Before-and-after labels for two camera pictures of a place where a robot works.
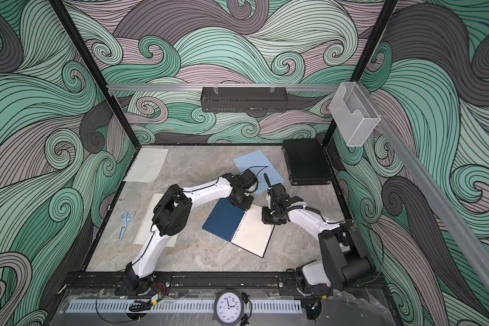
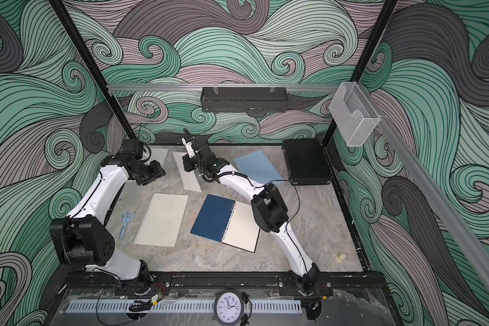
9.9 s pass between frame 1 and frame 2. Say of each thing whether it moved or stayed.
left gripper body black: moved
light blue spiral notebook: stayed
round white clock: stayed
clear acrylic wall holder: stayed
